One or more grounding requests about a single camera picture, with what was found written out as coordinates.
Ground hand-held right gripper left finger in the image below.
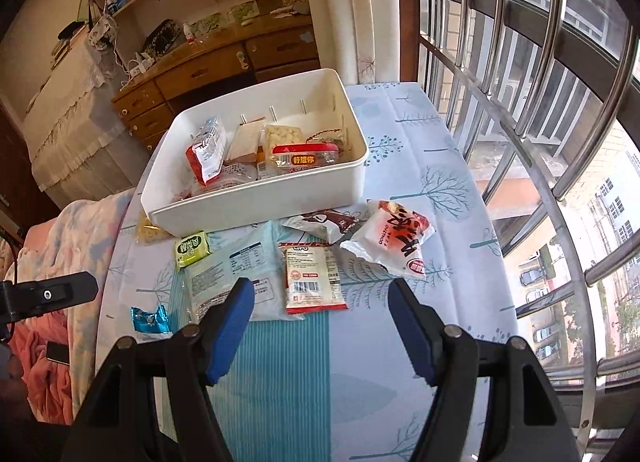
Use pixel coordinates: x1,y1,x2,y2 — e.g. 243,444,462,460
60,277,257,462

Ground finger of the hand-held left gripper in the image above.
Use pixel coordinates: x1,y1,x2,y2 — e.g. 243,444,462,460
0,272,99,326

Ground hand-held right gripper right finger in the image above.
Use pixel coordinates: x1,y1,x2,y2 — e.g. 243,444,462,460
388,277,582,462

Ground large white blue cracker bag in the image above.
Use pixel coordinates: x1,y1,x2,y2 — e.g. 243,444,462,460
181,233,307,323

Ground blue foil candy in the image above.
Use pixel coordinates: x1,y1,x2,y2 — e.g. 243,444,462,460
130,304,173,340

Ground small green snack packet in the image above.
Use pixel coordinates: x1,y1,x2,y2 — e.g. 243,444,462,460
174,231,213,269

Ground white red print bun packet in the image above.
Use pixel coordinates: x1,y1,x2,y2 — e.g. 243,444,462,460
340,199,436,283

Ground cream red-edged snack packet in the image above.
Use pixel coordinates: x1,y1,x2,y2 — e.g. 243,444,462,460
278,242,349,316

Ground white plastic storage box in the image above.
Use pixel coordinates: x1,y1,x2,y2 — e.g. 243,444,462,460
140,68,371,239

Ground brown white snack packet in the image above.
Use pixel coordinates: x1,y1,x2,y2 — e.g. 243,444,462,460
281,208,368,245

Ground white red text snack packet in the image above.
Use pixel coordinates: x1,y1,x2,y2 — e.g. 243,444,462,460
186,116,228,187

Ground clear red label nut packet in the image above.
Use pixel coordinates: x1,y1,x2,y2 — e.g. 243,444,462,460
270,126,353,177

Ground dark phone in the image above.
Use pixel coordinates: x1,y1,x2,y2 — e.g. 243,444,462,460
45,341,71,365

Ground pink cloth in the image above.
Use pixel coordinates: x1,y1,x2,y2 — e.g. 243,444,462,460
10,312,76,423

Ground clear yellow puffed cracker packet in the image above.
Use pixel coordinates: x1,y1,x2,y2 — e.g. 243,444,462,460
135,219,168,245

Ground dark wooden door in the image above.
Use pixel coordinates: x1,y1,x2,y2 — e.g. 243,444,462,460
0,102,61,237

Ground white pink snack packet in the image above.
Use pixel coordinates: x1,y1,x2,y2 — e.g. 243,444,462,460
200,162,273,189

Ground tree print tablecloth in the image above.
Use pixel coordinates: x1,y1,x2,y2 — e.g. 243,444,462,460
95,82,521,462

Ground white lace cover cloth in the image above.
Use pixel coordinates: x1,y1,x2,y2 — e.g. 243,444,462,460
22,36,136,203

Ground beige flat snack packet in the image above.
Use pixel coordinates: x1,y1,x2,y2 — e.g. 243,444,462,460
225,117,268,165

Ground metal window bars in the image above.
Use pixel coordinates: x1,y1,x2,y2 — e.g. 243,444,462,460
415,0,640,443

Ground wooden desk with drawers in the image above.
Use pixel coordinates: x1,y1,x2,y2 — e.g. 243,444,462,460
111,12,321,153

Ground black patterned tin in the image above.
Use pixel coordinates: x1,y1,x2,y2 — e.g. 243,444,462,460
141,20,183,60

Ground cream floral curtain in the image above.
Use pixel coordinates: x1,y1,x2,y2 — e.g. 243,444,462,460
297,0,401,87

